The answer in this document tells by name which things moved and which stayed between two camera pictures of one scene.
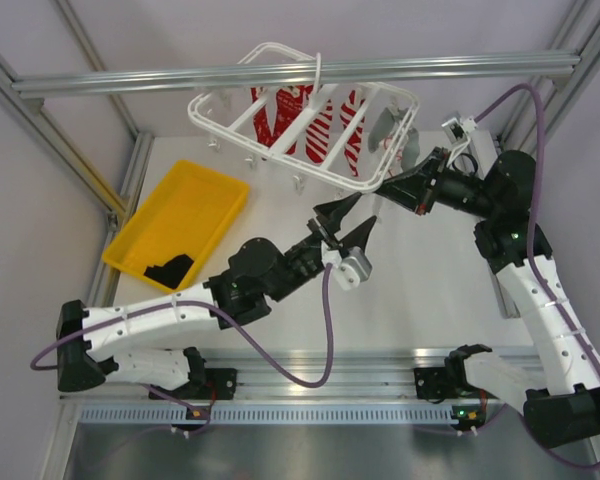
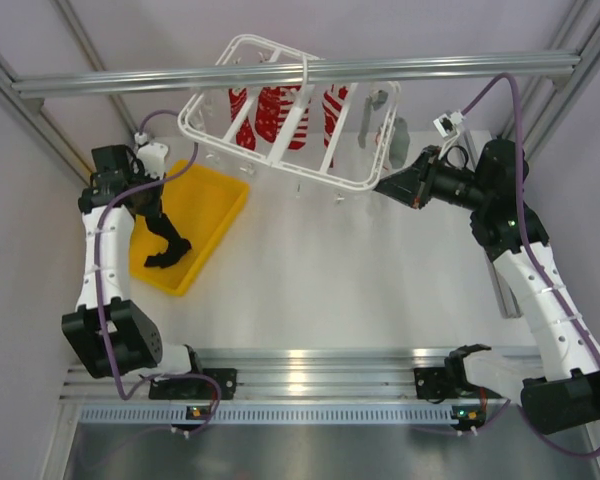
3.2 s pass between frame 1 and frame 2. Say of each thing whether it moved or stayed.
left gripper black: moved
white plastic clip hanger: moved
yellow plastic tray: stayed
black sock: moved
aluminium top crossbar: stayed
